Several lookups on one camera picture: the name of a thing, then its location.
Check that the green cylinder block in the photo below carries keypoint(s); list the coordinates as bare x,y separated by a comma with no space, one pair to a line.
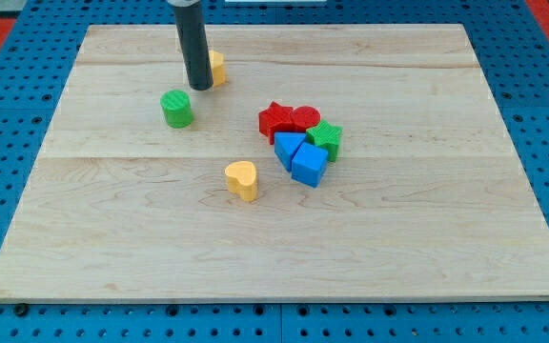
177,110

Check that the light wooden board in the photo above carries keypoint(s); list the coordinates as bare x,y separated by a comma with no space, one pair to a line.
426,202

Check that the blue triangle block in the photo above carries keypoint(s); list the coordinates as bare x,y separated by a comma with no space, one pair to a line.
286,144

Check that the yellow heart block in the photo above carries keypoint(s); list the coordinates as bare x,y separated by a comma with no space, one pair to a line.
241,179

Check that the blue cube block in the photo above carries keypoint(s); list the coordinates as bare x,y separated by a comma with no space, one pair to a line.
309,164

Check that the red star block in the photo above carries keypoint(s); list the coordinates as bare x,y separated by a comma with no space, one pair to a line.
274,119

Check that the green star block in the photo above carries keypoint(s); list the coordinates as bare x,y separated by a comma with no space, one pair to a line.
326,136

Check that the red cylinder block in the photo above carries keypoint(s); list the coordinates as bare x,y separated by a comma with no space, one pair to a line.
305,117

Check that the yellow block behind rod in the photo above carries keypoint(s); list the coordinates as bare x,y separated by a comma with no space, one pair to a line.
217,61

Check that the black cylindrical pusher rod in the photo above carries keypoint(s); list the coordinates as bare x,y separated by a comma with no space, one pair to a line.
190,26

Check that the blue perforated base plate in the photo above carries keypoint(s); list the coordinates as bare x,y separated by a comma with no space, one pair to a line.
512,46

